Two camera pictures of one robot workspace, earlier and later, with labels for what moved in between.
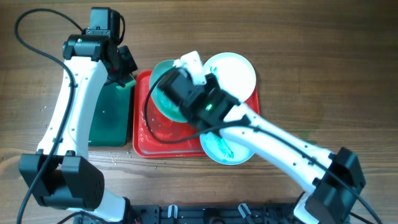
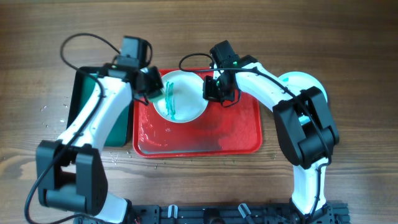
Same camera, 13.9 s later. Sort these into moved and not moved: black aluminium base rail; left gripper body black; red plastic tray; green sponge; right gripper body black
Moved: green sponge; left gripper body black; right gripper body black
Not moved: black aluminium base rail; red plastic tray
